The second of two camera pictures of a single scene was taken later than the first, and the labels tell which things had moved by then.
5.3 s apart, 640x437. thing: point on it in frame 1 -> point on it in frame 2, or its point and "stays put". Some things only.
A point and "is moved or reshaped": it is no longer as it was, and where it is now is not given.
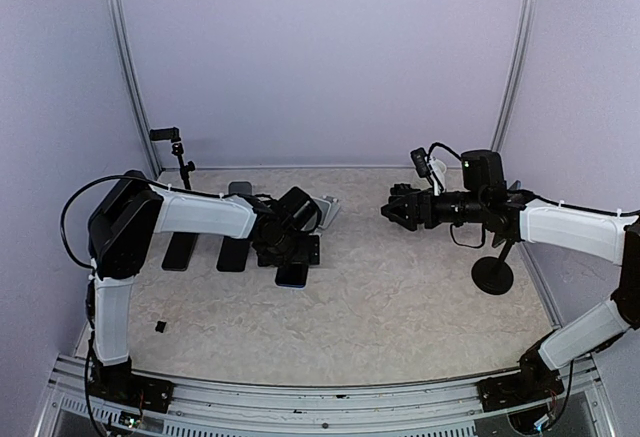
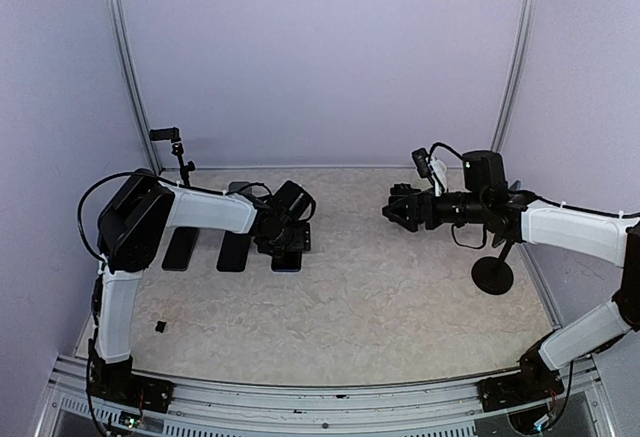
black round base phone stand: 240,187 stays put
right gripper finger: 396,203 stays put
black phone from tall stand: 179,251 stays put
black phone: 292,275 is moved or reshaped
